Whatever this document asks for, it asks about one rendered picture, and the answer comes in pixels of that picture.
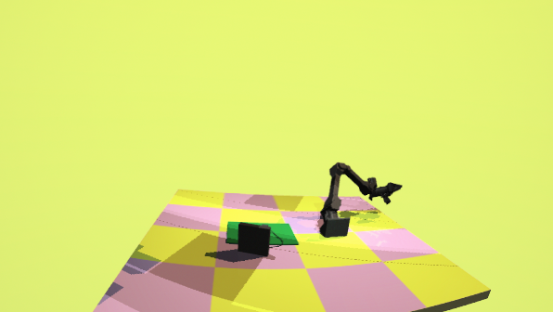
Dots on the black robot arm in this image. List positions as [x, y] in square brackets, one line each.
[333, 203]

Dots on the black cooling fan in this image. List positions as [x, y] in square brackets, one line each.
[253, 239]

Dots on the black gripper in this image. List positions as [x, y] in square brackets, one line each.
[390, 188]

